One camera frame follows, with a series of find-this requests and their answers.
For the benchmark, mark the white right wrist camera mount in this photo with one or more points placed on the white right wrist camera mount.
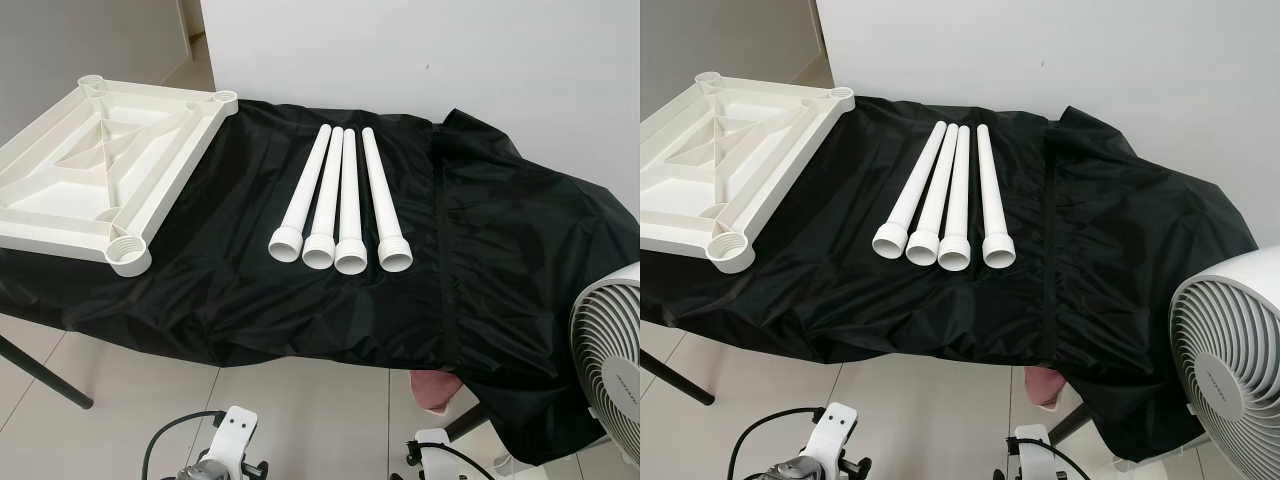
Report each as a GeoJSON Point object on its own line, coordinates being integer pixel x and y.
{"type": "Point", "coordinates": [1030, 440]}
{"type": "Point", "coordinates": [432, 442]}

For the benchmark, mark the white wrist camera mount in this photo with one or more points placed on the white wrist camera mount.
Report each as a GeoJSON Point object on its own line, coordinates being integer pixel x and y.
{"type": "Point", "coordinates": [835, 430]}
{"type": "Point", "coordinates": [1030, 440]}
{"type": "Point", "coordinates": [235, 430]}
{"type": "Point", "coordinates": [432, 442]}

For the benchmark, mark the black fabric table cover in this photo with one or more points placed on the black fabric table cover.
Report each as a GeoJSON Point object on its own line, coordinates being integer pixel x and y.
{"type": "Point", "coordinates": [1100, 250]}
{"type": "Point", "coordinates": [500, 250]}

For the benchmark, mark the white plastic table top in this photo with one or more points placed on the white plastic table top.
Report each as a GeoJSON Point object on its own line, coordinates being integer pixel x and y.
{"type": "Point", "coordinates": [680, 230]}
{"type": "Point", "coordinates": [40, 235]}

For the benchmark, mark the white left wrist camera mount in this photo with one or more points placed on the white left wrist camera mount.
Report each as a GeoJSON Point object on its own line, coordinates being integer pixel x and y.
{"type": "Point", "coordinates": [835, 430]}
{"type": "Point", "coordinates": [235, 430]}

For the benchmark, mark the pink plastic stool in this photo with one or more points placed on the pink plastic stool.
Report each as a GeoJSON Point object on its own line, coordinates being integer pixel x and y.
{"type": "Point", "coordinates": [435, 390]}
{"type": "Point", "coordinates": [1045, 385]}

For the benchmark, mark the white plastic table leg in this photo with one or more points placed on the white plastic table leg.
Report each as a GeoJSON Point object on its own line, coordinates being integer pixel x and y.
{"type": "Point", "coordinates": [960, 195]}
{"type": "Point", "coordinates": [938, 190]}
{"type": "Point", "coordinates": [328, 195]}
{"type": "Point", "coordinates": [305, 190]}
{"type": "Point", "coordinates": [380, 195]}
{"type": "Point", "coordinates": [915, 185]}
{"type": "Point", "coordinates": [990, 190]}
{"type": "Point", "coordinates": [350, 200]}

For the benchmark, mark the black metal table leg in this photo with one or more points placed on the black metal table leg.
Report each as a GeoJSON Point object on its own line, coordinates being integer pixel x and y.
{"type": "Point", "coordinates": [1070, 425]}
{"type": "Point", "coordinates": [50, 385]}
{"type": "Point", "coordinates": [465, 420]}
{"type": "Point", "coordinates": [680, 380]}

